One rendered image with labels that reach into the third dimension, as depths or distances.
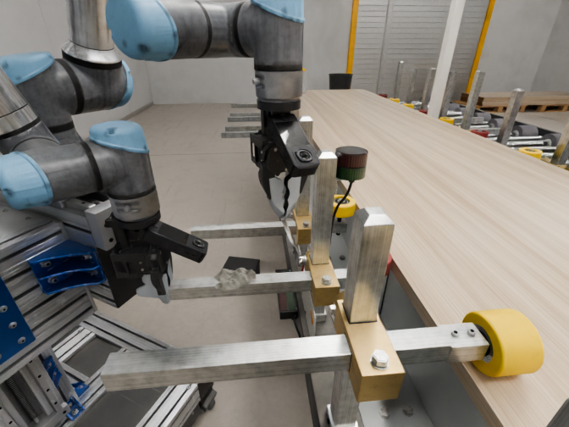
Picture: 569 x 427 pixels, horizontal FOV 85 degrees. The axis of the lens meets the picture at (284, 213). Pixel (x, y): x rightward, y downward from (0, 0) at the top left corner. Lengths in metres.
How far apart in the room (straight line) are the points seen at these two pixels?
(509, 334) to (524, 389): 0.09
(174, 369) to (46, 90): 0.60
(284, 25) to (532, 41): 10.29
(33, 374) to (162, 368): 0.72
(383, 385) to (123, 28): 0.51
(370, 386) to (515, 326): 0.20
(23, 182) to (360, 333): 0.46
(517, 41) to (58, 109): 10.18
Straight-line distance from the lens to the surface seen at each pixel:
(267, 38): 0.50
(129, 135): 0.52
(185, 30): 0.47
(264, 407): 1.48
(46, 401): 1.21
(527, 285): 0.73
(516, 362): 0.50
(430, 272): 0.67
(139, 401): 1.34
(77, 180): 0.52
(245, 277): 0.65
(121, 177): 0.53
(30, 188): 0.52
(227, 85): 8.24
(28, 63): 0.80
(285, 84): 0.50
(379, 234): 0.35
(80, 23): 0.83
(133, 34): 0.45
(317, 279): 0.64
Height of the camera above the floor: 1.29
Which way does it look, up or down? 29 degrees down
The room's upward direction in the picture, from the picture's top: straight up
